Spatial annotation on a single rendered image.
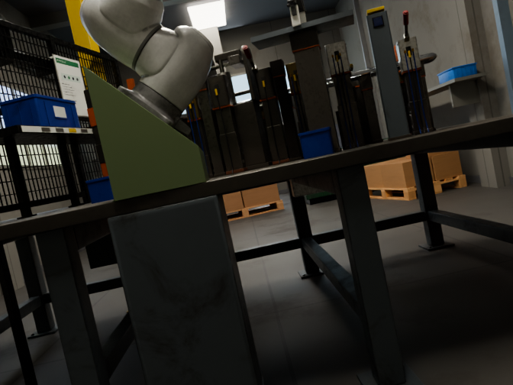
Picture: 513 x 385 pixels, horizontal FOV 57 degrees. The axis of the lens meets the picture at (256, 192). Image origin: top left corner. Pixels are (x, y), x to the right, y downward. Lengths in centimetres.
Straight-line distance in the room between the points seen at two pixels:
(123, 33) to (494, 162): 423
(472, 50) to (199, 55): 400
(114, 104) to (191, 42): 28
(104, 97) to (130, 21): 23
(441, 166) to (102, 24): 449
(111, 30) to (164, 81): 20
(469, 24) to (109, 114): 428
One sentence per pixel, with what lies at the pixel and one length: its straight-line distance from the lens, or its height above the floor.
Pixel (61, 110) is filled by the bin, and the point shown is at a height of 111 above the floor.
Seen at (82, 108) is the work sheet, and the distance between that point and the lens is 266.
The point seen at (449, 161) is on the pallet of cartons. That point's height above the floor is 31.
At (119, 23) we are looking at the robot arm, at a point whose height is 117.
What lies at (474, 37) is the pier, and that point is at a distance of 516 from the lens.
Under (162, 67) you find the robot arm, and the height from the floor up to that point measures 103.
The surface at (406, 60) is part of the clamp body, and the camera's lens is 191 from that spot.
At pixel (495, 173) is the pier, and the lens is 512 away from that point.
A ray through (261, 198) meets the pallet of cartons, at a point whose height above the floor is 21.
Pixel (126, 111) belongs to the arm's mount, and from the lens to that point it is 130.
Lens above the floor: 72
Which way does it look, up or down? 3 degrees down
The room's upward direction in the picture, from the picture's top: 12 degrees counter-clockwise
